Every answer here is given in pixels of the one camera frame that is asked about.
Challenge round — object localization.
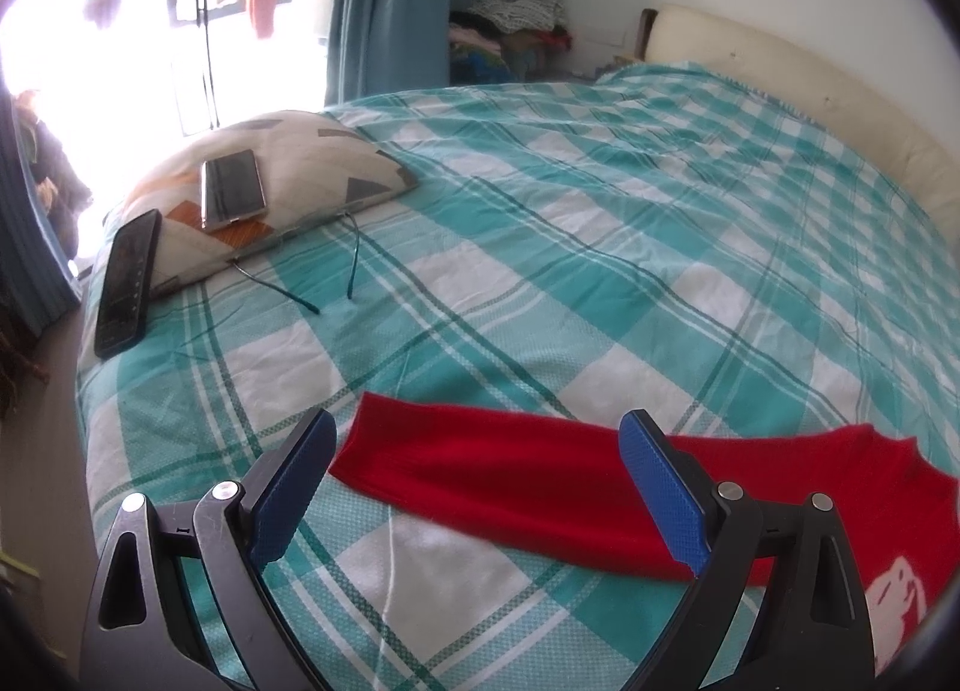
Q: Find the red sweater with white rabbit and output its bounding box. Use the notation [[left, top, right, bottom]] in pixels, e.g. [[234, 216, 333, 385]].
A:
[[330, 392, 960, 669]]

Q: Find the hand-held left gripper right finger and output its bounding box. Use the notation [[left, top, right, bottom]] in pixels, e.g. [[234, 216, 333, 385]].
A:
[[616, 409, 878, 691]]

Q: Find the patterned pillow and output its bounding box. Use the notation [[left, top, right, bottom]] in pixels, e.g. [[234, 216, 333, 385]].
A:
[[105, 109, 421, 302]]

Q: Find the black remote control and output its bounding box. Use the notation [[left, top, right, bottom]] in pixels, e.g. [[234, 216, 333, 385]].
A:
[[94, 208, 164, 360]]

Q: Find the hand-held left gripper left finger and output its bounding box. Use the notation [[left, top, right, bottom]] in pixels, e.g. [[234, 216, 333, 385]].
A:
[[79, 407, 337, 691]]

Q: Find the silver-edged smartphone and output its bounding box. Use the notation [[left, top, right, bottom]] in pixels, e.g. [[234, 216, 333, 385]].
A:
[[200, 149, 269, 234]]

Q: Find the teal plaid bedspread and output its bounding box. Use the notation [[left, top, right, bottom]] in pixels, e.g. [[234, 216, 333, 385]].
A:
[[75, 61, 960, 691]]

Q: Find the cream padded headboard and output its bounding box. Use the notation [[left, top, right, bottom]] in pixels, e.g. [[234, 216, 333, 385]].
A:
[[641, 4, 960, 219]]

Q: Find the grey patterned crumpled cloth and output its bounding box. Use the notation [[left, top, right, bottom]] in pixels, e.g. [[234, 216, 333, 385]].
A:
[[471, 0, 567, 35]]

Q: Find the colourful clothes pile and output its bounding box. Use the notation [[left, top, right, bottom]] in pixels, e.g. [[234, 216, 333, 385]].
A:
[[448, 11, 575, 88]]

